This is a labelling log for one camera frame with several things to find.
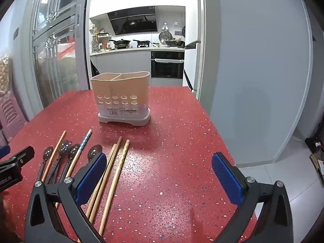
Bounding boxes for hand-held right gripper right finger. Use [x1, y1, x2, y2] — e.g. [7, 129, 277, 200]
[211, 152, 294, 243]

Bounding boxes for white towel on oven handle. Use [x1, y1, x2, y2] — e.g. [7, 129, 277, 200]
[154, 58, 184, 64]

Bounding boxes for black range hood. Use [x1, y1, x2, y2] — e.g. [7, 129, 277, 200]
[107, 6, 159, 36]

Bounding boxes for black wok with food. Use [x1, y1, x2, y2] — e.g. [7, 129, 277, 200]
[166, 38, 185, 48]

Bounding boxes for beige plastic cutlery holder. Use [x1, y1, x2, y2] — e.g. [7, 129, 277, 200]
[90, 71, 151, 126]

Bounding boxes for black built-in oven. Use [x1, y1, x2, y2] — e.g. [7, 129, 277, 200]
[151, 51, 185, 79]

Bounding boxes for blue patterned chopstick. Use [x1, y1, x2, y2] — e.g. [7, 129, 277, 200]
[54, 129, 93, 209]

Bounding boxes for clear bag of nuts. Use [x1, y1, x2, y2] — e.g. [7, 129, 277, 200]
[0, 53, 13, 99]

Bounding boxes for sliding glass door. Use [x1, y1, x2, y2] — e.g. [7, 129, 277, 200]
[29, 0, 92, 109]

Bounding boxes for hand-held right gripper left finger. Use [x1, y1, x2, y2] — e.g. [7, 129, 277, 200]
[25, 152, 108, 243]

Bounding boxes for cardboard box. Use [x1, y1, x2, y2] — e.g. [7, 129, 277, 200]
[305, 137, 324, 180]

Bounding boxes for black frying pan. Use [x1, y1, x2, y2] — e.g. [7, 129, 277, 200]
[109, 39, 132, 49]
[133, 39, 153, 47]

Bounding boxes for stack of pink plastic stools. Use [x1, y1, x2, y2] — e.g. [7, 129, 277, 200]
[0, 94, 28, 147]

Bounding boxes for condiment rack with bottles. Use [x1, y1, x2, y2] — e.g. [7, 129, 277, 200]
[91, 23, 112, 52]

